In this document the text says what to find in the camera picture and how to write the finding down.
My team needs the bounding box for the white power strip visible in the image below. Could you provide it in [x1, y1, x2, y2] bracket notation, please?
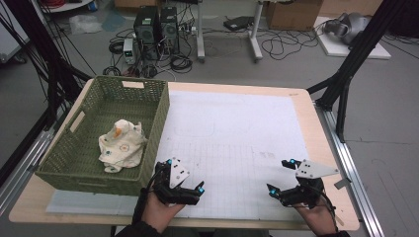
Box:
[178, 25, 198, 35]

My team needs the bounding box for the brown cardboard box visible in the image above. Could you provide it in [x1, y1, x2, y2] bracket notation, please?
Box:
[265, 0, 324, 32]

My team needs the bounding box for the aluminium rail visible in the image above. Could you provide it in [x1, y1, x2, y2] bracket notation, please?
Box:
[315, 104, 385, 237]
[0, 129, 55, 215]

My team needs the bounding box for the black floor cable tangle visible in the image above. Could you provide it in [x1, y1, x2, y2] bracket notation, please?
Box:
[259, 29, 320, 62]

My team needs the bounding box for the flat black box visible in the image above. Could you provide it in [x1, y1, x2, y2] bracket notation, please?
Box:
[222, 15, 255, 33]

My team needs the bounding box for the person's left hand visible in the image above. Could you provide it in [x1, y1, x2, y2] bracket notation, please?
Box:
[141, 191, 186, 235]

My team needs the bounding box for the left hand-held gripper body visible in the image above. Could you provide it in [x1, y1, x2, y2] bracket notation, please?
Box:
[151, 157, 201, 206]

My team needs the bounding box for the small white power supply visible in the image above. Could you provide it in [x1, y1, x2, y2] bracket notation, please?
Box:
[123, 38, 136, 65]

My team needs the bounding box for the black metal stand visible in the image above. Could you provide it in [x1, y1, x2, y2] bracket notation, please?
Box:
[305, 0, 419, 144]
[0, 0, 94, 130]

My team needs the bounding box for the person's right hand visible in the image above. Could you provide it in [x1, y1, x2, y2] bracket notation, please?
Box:
[294, 200, 339, 237]

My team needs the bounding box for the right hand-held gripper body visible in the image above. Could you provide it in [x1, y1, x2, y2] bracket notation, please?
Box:
[280, 159, 340, 209]

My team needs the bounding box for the small grey bracket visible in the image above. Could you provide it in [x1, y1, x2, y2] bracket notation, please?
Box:
[333, 177, 353, 191]

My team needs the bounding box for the clear plastic bag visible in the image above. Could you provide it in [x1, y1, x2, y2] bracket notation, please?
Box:
[68, 14, 104, 36]

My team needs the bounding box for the green woven basket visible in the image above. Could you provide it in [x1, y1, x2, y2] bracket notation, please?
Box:
[35, 75, 171, 198]

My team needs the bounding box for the grey rounded device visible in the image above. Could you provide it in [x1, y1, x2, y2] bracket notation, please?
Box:
[323, 12, 371, 45]

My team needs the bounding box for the white floor board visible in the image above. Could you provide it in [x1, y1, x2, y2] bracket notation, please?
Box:
[313, 16, 392, 60]

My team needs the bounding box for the white desk leg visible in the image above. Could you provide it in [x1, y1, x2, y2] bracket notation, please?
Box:
[248, 0, 265, 62]
[195, 0, 207, 63]

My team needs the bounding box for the cream printed cloth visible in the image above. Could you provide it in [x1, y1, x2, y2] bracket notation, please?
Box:
[98, 118, 148, 174]

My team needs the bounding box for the slim black computer tower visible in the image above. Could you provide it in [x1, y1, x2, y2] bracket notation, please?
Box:
[159, 6, 181, 55]

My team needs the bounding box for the black coiled cable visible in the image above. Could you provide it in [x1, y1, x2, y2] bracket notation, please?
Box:
[169, 53, 194, 75]

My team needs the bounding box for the large black computer tower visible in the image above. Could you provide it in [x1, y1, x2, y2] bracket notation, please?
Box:
[132, 5, 160, 61]

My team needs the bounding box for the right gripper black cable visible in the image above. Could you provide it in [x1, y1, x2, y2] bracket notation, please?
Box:
[315, 189, 340, 233]

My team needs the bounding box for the white grid mat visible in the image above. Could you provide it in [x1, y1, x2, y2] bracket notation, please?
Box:
[45, 90, 317, 222]

